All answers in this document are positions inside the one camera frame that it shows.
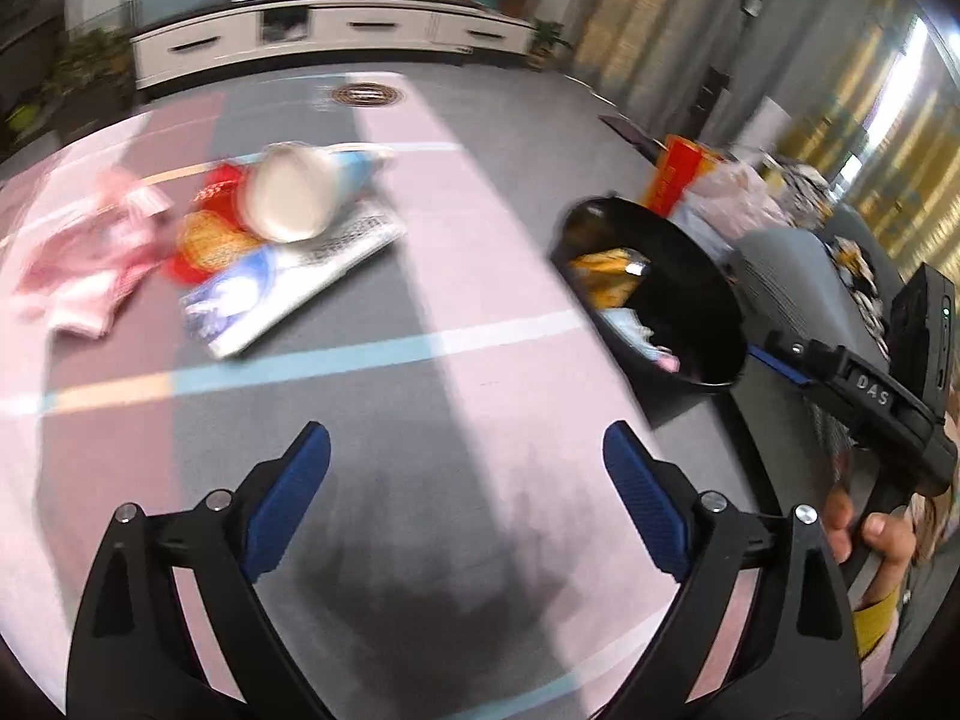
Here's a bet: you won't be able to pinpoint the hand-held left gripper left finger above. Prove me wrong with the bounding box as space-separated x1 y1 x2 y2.
66 421 335 720

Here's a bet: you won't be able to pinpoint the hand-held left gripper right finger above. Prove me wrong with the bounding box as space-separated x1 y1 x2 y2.
602 421 863 720

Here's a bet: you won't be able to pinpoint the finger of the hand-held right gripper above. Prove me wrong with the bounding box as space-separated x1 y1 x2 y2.
748 330 854 395

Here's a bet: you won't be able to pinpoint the black bucket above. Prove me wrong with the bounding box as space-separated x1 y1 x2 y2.
551 195 751 396

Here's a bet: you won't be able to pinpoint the yellow snack bag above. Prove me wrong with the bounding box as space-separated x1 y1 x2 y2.
568 246 651 310

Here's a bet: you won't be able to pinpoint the blue and white packet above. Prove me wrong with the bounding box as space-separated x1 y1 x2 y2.
180 199 407 361

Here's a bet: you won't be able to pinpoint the red snack bag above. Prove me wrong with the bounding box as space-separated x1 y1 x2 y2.
163 163 265 287

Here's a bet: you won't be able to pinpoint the white and blue paper cup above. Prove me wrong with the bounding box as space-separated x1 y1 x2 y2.
235 141 396 246

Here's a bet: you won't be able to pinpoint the pink wrapper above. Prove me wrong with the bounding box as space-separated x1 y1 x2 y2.
13 167 175 340

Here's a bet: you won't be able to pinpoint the person's right forearm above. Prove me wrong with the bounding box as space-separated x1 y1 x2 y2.
851 581 912 680

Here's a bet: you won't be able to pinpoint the person's right hand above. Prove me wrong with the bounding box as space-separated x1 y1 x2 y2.
823 487 917 587

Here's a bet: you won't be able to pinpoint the grey sofa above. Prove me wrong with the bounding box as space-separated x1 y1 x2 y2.
731 202 912 481

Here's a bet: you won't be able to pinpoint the clothes on sofa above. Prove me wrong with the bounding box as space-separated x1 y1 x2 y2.
825 235 895 347

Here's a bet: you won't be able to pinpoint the striped bedsheet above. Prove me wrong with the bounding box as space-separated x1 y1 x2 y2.
0 71 760 720

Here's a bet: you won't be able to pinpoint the pile of clothes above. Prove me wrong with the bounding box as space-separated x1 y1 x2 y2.
757 156 835 205

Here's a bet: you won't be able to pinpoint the red shopping bag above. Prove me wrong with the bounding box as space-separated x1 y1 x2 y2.
641 133 726 216

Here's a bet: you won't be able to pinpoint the white board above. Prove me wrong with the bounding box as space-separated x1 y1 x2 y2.
739 96 794 160

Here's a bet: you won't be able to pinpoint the upright vacuum cleaner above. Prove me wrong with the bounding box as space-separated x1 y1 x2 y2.
690 0 764 141

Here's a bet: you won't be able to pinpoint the brown floor mat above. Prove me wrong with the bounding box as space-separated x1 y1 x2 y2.
600 113 662 152

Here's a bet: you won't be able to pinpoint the beige curtain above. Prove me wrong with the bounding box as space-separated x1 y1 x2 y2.
577 0 947 192

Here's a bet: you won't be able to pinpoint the small potted plant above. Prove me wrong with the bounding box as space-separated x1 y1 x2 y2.
527 17 576 74

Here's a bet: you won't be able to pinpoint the white television cabinet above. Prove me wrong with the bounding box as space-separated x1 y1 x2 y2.
131 0 539 89

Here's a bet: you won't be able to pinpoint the potted plant on dark stand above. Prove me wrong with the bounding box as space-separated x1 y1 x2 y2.
43 27 137 104

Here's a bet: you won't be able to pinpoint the grey flat panel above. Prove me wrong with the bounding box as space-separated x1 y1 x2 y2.
135 0 242 25

